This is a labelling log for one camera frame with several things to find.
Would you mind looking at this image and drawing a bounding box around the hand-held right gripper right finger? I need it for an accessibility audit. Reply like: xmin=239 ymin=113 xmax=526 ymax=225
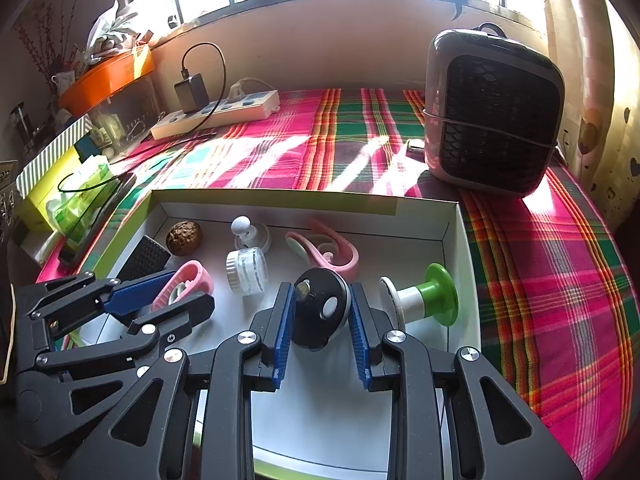
xmin=350 ymin=284 xmax=583 ymax=480

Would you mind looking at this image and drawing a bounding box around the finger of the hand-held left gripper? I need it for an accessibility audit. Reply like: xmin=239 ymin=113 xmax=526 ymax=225
xmin=37 ymin=294 xmax=217 ymax=381
xmin=17 ymin=269 xmax=176 ymax=328

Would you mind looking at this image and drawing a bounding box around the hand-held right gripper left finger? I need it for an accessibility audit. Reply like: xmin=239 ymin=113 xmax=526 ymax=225
xmin=60 ymin=282 xmax=295 ymax=480

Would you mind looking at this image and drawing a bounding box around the black round disc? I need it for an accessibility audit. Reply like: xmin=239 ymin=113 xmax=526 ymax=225
xmin=290 ymin=267 xmax=351 ymax=351

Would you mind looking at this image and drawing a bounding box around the white and green spool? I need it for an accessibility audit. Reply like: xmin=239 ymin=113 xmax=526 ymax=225
xmin=379 ymin=262 xmax=458 ymax=328

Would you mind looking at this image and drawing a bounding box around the white cardboard box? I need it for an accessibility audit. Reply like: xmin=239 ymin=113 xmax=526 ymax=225
xmin=75 ymin=187 xmax=483 ymax=480

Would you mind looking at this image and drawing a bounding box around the white ball-head stand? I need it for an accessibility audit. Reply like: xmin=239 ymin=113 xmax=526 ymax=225
xmin=231 ymin=216 xmax=272 ymax=253

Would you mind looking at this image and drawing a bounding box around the black textured card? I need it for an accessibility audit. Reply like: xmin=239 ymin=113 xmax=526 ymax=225
xmin=116 ymin=234 xmax=171 ymax=281

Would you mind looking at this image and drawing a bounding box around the white round jar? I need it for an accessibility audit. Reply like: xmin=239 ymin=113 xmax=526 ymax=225
xmin=225 ymin=246 xmax=269 ymax=297

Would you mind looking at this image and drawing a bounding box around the walnut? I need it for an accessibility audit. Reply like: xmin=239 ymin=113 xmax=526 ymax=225
xmin=166 ymin=221 xmax=203 ymax=256

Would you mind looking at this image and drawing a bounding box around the pink and mint clip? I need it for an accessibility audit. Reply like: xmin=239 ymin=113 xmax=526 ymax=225
xmin=285 ymin=217 xmax=361 ymax=278

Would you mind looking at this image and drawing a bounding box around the black phone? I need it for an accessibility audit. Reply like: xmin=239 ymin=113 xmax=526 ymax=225
xmin=57 ymin=172 xmax=137 ymax=266

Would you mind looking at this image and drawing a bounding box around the green tissue pack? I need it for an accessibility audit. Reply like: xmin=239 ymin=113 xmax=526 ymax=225
xmin=45 ymin=157 xmax=113 ymax=236

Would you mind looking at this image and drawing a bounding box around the yellow-green box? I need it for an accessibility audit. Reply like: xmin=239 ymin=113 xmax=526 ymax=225
xmin=20 ymin=152 xmax=83 ymax=233

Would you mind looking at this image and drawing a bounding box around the teal small box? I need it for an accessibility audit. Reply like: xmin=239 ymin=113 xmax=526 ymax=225
xmin=75 ymin=130 xmax=106 ymax=161

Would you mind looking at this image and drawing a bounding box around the yellow striped box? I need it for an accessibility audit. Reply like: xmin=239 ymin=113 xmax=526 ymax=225
xmin=16 ymin=115 xmax=93 ymax=196

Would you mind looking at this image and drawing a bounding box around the clear plastic container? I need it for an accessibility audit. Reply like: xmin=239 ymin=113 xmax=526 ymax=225
xmin=87 ymin=77 xmax=161 ymax=156

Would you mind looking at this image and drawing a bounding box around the white power strip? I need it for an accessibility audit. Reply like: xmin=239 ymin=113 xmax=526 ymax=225
xmin=150 ymin=90 xmax=281 ymax=141

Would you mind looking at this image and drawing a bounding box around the black charger adapter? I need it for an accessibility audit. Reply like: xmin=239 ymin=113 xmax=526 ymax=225
xmin=174 ymin=72 xmax=210 ymax=113

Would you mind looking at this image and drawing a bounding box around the orange plastic tray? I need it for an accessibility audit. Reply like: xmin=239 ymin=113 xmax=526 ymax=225
xmin=59 ymin=45 xmax=156 ymax=111

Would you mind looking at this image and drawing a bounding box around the grey portable heater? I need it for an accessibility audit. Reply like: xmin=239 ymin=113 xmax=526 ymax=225
xmin=422 ymin=22 xmax=566 ymax=198

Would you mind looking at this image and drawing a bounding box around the crumpled plastic bag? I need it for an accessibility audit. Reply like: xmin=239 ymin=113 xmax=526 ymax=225
xmin=85 ymin=0 xmax=141 ymax=56

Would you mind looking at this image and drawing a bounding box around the heart print curtain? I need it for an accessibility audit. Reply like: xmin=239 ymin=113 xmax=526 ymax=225
xmin=537 ymin=0 xmax=640 ymax=231

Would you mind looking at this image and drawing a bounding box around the white plug with cable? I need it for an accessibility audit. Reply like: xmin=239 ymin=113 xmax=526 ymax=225
xmin=229 ymin=77 xmax=273 ymax=103

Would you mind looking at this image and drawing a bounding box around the black charger cable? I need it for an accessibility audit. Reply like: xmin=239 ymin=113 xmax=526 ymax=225
xmin=57 ymin=42 xmax=227 ymax=196

